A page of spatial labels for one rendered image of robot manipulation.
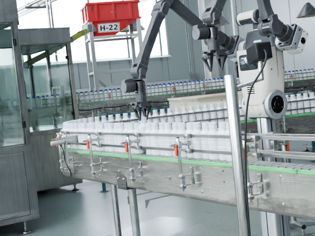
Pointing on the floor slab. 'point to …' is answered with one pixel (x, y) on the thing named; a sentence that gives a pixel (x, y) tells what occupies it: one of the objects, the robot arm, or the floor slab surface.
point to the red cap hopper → (117, 14)
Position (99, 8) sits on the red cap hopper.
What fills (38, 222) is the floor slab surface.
